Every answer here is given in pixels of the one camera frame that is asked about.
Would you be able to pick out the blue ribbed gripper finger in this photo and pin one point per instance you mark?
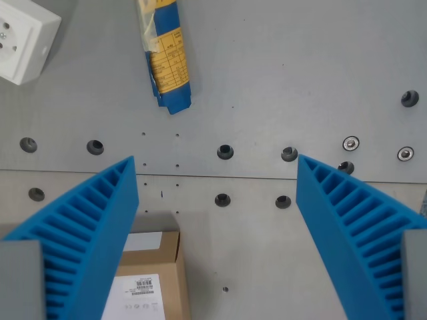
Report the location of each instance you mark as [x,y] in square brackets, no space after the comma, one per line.
[350,240]
[90,233]

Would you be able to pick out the blue bag with yellow label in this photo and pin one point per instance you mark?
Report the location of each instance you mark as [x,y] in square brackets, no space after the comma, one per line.
[168,53]

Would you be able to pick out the black socket head screw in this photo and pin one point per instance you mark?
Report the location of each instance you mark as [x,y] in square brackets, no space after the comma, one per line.
[289,153]
[346,167]
[28,144]
[410,98]

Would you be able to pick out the brown cardboard box with labels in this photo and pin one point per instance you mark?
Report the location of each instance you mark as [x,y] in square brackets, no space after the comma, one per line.
[150,276]

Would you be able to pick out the silver screw with washer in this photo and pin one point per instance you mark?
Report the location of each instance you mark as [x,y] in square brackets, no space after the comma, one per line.
[351,143]
[405,153]

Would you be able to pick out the white electrical socket box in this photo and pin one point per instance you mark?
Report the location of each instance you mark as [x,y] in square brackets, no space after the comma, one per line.
[23,40]

